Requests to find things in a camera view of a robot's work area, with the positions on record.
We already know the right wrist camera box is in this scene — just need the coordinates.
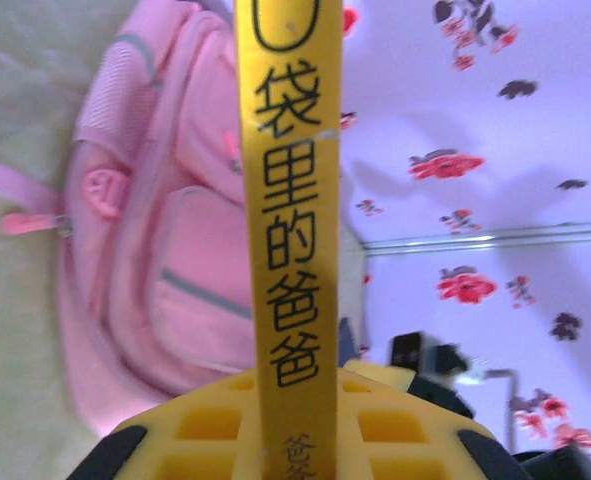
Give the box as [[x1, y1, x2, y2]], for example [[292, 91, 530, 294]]
[[453, 367, 489, 389]]

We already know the grey pencil case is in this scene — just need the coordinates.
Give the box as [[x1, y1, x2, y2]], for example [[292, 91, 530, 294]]
[[337, 314, 371, 364]]

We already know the yellow book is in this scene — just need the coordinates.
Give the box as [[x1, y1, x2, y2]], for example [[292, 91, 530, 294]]
[[234, 0, 346, 480]]

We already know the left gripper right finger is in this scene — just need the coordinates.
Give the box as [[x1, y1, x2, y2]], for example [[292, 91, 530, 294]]
[[334, 358, 532, 480]]

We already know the pink backpack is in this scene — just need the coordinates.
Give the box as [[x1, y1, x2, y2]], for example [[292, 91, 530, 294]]
[[0, 0, 256, 441]]

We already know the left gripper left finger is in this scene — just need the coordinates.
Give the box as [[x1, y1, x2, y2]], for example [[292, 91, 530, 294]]
[[69, 370, 267, 480]]

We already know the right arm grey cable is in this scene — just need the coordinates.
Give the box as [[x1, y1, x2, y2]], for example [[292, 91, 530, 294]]
[[484, 368, 521, 451]]

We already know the aluminium corner post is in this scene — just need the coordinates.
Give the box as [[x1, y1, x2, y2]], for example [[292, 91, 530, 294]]
[[362, 219, 591, 259]]

